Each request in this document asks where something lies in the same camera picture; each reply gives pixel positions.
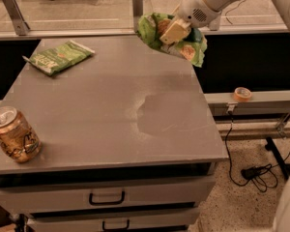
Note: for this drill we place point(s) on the left metal railing bracket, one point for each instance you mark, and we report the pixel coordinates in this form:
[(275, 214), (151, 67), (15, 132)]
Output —
[(21, 28)]

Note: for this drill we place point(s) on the orange tape roll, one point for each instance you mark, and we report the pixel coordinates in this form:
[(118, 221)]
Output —
[(242, 94)]

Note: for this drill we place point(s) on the drawer black handle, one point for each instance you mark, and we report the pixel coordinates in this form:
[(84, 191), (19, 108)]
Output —
[(106, 199), (118, 226)]

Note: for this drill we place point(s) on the green rice chip bag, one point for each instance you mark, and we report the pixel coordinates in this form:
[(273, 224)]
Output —
[(150, 28)]

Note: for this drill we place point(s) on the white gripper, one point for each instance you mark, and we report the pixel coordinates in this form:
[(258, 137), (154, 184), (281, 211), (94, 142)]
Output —
[(193, 8)]

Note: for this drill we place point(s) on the green jalapeno chip bag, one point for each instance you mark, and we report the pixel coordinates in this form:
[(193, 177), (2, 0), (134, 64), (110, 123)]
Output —
[(59, 58)]

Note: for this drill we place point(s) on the black stand leg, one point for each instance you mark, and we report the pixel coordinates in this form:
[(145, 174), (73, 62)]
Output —
[(284, 167)]

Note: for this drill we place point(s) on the grey drawer cabinet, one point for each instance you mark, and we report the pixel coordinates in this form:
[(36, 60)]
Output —
[(128, 118)]

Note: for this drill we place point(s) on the gold soda can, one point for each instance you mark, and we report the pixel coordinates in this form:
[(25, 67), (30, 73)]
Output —
[(18, 140)]

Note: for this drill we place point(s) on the metal railing bracket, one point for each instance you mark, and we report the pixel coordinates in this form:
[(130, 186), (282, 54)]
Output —
[(137, 12), (214, 21), (21, 28)]

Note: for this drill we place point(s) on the lower drawer black handle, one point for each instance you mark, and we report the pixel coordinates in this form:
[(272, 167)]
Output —
[(118, 226)]

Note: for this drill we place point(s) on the right metal railing bracket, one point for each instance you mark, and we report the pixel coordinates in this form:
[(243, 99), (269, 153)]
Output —
[(214, 21)]

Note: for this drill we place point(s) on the upper drawer black handle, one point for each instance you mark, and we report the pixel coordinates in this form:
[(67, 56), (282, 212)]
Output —
[(106, 199)]

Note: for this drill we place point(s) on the middle metal railing bracket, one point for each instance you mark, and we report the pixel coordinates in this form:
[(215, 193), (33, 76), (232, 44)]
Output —
[(137, 12)]

